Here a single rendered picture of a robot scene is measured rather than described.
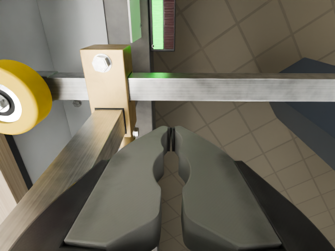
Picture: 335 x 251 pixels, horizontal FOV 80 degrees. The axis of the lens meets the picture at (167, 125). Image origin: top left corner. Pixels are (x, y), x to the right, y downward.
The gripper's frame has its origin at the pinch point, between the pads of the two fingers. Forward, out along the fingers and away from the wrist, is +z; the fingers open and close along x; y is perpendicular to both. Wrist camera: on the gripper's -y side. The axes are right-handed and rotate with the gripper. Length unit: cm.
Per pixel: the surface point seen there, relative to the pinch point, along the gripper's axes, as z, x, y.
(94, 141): 4.9, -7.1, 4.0
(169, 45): 29.2, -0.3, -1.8
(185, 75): 15.1, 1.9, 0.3
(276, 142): 99, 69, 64
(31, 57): 30.5, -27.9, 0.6
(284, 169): 99, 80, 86
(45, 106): 10.3, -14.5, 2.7
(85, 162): 1.7, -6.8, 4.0
